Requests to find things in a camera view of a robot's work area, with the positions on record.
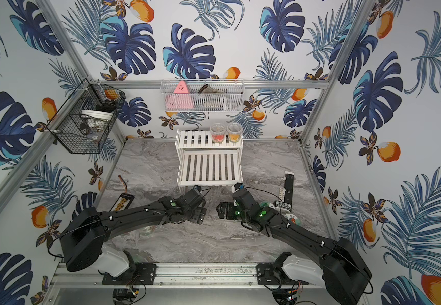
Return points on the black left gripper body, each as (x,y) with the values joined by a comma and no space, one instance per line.
(199,215)

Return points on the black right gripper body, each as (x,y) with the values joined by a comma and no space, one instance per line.
(233,211)

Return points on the clear seed container red label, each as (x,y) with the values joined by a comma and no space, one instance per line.
(218,132)

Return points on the clear seed container orange label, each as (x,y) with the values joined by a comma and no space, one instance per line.
(235,131)

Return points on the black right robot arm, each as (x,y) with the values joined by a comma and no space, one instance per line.
(344,272)

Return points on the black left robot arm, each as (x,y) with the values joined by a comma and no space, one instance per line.
(83,242)

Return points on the white slatted wooden shelf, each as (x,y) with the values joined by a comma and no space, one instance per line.
(204,162)

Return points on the red label lid jar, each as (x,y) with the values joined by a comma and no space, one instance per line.
(293,218)

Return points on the black remote-like tool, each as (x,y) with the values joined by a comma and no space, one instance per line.
(285,201)

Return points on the pink triangular packet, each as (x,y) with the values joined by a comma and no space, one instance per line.
(180,99)

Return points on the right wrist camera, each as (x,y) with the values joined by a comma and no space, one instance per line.
(238,186)

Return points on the aluminium front rail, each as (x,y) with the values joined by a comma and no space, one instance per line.
(195,275)

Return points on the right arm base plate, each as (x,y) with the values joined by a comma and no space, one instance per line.
(272,274)

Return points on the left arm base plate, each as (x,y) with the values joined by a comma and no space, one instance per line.
(137,273)

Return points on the white mesh wall basket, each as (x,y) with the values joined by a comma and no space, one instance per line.
(209,95)

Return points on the white bowl in wire basket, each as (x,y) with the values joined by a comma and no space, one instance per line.
(104,116)

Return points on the black wire basket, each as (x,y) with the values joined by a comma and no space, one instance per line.
(81,135)

